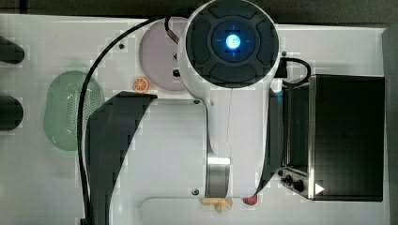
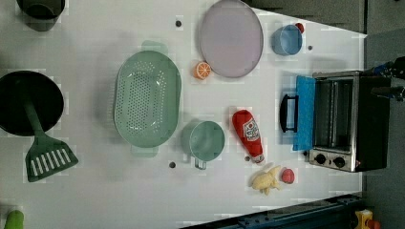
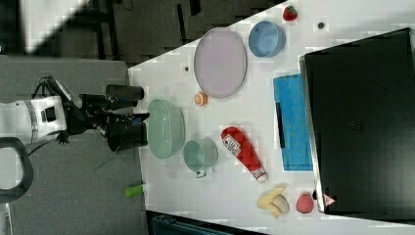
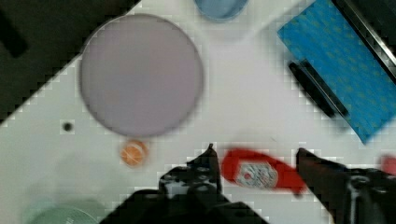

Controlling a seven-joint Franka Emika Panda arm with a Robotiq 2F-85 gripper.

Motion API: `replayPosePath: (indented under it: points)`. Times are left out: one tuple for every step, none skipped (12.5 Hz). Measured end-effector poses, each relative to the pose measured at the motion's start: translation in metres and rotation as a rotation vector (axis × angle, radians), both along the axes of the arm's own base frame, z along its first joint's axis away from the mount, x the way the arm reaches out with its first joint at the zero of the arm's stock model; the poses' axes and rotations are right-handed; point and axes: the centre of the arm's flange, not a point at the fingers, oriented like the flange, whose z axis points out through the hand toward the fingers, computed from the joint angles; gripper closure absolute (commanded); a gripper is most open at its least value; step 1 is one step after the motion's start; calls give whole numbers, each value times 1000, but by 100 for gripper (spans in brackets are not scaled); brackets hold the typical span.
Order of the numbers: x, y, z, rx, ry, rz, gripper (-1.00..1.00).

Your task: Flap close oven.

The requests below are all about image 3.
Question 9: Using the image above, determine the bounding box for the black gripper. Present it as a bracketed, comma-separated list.
[63, 94, 150, 135]

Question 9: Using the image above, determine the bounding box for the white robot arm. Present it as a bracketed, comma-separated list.
[1, 96, 150, 146]

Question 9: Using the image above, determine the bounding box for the black toaster oven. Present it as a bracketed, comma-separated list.
[300, 27, 415, 224]

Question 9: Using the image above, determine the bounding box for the black round pot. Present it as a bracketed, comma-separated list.
[107, 122, 148, 152]

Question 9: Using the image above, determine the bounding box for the green perforated colander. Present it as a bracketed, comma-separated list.
[148, 99, 185, 160]

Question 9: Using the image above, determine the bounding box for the toy orange slice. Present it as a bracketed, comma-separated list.
[194, 92, 208, 107]

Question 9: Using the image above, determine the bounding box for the light green bottle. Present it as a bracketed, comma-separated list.
[124, 185, 146, 199]

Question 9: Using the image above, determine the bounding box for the green mug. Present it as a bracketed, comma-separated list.
[183, 137, 218, 178]

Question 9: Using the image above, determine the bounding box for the lilac oval plate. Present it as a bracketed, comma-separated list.
[194, 27, 247, 99]

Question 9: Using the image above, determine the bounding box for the red ketchup bottle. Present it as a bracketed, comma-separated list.
[220, 126, 268, 183]

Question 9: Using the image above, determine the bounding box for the blue cup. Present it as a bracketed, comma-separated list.
[249, 21, 286, 58]

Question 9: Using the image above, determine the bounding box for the peeled toy banana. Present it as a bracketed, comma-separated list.
[256, 187, 290, 218]

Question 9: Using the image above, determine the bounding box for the red toy strawberry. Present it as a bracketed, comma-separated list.
[283, 6, 298, 22]

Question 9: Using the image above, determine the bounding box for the pink toy lychee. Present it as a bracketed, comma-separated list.
[296, 193, 314, 213]

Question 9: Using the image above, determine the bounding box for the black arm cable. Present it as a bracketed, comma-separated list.
[30, 76, 63, 99]

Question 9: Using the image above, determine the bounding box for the blue metal frame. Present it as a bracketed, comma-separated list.
[146, 211, 265, 235]

